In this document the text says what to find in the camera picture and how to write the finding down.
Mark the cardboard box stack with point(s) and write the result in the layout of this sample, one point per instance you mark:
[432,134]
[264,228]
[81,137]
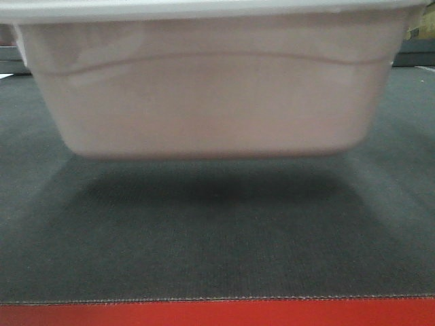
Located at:
[425,29]

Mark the white bin lid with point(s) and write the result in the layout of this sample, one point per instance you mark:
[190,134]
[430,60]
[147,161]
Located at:
[47,12]

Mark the white plastic storage bin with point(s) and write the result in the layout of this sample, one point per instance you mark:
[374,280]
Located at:
[254,86]

